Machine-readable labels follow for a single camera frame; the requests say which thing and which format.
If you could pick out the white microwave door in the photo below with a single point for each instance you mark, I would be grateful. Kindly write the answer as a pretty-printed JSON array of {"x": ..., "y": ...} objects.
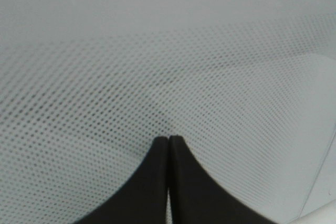
[{"x": 86, "y": 85}]

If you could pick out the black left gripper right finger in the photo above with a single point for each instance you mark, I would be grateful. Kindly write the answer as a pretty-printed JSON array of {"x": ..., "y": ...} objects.
[{"x": 195, "y": 197}]

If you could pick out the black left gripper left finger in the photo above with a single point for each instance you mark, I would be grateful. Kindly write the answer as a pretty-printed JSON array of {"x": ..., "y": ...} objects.
[{"x": 143, "y": 197}]

